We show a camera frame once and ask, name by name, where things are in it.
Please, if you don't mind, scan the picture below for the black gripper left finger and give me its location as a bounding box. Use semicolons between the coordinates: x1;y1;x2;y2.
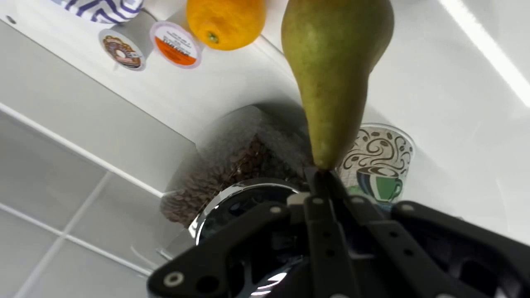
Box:
146;193;310;298

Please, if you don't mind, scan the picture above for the brown coffee pod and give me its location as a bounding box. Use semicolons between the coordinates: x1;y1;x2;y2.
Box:
99;11;156;70

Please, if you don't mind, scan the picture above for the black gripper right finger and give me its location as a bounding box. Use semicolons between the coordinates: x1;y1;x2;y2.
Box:
330;178;530;298

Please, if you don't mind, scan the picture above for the small orange near pear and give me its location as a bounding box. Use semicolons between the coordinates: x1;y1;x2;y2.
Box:
186;0;267;51

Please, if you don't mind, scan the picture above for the blue patterned plate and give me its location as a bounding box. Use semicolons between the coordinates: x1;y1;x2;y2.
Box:
51;0;144;24

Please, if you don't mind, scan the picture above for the near patterned paper cup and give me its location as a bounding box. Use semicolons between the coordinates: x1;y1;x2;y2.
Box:
336;122;416;204

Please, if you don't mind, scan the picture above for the orange coffee pod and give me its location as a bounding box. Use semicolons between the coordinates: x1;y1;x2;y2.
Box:
149;9;204;69

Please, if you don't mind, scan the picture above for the green pear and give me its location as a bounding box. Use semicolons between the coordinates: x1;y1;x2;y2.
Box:
282;0;394;168

